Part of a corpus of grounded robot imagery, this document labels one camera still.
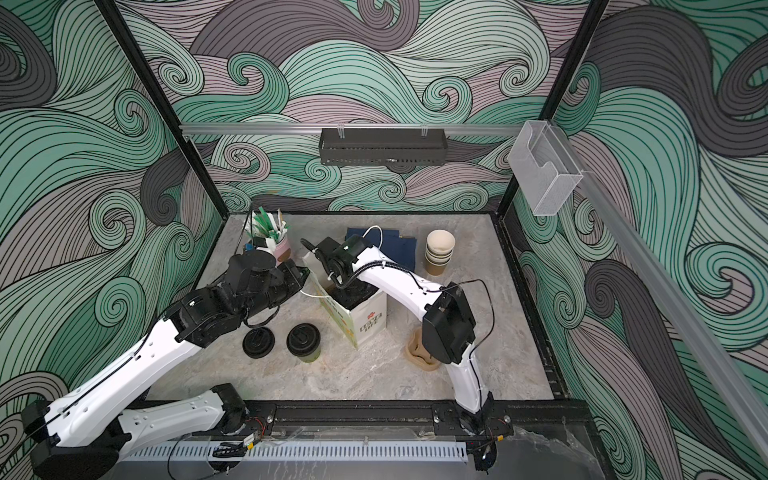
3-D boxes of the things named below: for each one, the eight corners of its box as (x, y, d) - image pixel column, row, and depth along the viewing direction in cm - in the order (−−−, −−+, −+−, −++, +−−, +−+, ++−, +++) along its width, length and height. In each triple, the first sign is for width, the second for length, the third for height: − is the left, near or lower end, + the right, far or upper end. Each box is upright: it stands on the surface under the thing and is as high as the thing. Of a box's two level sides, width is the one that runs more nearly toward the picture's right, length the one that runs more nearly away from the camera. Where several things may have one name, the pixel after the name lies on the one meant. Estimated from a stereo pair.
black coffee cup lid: (242, 358, 85) (237, 354, 82) (249, 331, 90) (246, 327, 88) (271, 358, 85) (268, 354, 83) (277, 331, 90) (274, 327, 88)
